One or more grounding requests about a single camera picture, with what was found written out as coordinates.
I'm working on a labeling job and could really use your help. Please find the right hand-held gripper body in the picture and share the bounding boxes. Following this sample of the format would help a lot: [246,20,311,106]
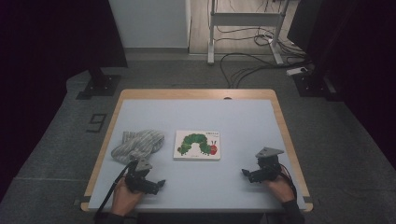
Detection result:
[252,147,285,183]

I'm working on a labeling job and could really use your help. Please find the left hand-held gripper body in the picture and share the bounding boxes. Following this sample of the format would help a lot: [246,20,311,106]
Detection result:
[124,158,153,192]

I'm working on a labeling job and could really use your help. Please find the grey striped fluffy cloth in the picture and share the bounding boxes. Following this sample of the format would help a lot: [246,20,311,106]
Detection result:
[110,129,165,165]

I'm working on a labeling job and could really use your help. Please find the white caterpillar picture book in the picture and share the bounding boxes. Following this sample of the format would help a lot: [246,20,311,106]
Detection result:
[173,130,221,161]

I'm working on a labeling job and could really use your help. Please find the person's left hand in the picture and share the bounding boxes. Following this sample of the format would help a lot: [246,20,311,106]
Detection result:
[110,179,144,217]

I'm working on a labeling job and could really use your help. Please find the person's right hand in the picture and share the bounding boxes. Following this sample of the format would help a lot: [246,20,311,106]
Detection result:
[264,175,295,203]

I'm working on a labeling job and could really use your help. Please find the light grey table mat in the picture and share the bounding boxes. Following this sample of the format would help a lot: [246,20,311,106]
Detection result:
[88,98,307,211]

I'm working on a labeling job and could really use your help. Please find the black floor marker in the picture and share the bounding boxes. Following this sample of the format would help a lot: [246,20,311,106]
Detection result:
[86,113,107,133]

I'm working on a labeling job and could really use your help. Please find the black stand base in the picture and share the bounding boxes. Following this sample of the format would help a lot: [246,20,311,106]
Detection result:
[76,66,122,101]
[292,72,344,102]

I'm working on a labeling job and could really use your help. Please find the wooden table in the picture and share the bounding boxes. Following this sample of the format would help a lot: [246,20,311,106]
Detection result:
[79,88,314,214]

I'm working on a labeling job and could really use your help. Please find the white power strip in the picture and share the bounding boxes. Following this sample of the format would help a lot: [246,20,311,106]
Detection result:
[286,66,309,77]

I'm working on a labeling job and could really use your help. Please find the dark curtain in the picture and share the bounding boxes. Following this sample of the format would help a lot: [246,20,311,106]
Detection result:
[288,0,396,171]
[0,0,129,202]

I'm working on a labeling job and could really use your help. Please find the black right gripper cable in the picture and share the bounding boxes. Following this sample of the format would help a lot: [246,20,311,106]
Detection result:
[279,163,298,203]

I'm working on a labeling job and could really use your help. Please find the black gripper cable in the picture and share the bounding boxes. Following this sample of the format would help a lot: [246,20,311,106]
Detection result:
[279,163,298,203]
[93,160,138,219]

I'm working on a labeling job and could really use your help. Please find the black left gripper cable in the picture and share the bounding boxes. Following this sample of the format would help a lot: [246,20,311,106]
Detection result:
[93,160,138,219]

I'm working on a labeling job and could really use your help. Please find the long looping black floor cable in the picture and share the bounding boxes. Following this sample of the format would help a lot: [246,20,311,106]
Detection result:
[219,52,312,90]

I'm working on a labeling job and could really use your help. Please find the tangled black floor cables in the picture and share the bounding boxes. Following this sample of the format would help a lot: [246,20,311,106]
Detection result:
[214,26,307,59]

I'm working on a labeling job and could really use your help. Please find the white metal desk frame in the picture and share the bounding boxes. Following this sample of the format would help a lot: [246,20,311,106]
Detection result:
[206,0,291,65]

